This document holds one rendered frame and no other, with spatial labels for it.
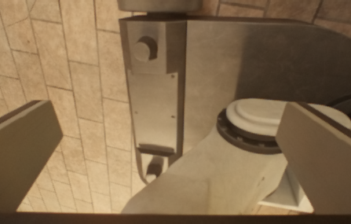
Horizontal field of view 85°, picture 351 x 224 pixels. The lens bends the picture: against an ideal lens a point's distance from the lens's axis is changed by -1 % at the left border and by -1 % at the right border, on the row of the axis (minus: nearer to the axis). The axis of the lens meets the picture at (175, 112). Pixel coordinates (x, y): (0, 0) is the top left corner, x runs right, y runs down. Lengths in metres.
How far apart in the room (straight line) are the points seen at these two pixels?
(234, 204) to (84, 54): 0.67
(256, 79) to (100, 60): 0.52
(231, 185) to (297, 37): 0.32
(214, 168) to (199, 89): 0.23
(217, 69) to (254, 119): 0.17
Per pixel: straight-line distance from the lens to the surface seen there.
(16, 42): 0.96
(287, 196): 0.49
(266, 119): 0.35
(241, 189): 0.29
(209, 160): 0.31
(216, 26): 0.45
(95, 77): 0.79
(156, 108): 0.51
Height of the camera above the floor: 0.61
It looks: 58 degrees down
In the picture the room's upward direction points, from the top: 157 degrees counter-clockwise
